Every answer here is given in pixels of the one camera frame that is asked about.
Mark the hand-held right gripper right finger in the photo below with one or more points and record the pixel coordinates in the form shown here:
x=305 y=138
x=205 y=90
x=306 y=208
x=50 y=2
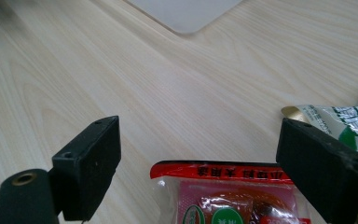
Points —
x=323 y=165

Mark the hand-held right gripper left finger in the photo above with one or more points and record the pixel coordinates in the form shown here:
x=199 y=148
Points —
x=87 y=168

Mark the green snack packet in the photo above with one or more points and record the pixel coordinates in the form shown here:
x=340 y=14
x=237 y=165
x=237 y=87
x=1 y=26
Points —
x=348 y=127

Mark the red snack packet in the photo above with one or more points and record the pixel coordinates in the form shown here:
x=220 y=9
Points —
x=223 y=202

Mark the clear plastic container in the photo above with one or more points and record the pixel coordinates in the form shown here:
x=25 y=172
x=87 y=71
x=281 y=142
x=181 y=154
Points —
x=186 y=14

